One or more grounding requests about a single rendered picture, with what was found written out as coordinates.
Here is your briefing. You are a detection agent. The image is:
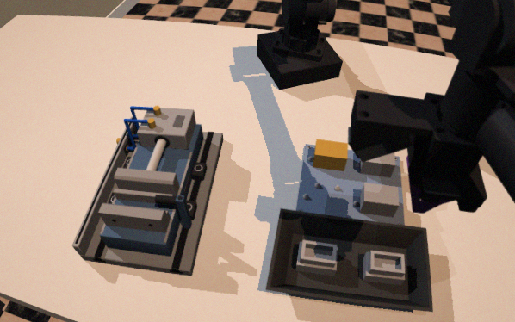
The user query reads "brass-yellow block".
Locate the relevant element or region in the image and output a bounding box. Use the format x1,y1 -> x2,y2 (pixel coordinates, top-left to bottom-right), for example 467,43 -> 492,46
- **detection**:
313,139 -> 348,171

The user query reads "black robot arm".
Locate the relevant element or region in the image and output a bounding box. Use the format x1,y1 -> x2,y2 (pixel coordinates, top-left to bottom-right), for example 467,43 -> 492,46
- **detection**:
272,0 -> 515,203

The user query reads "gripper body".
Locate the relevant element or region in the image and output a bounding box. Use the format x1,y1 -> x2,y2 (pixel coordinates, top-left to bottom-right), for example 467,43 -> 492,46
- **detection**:
407,107 -> 487,213

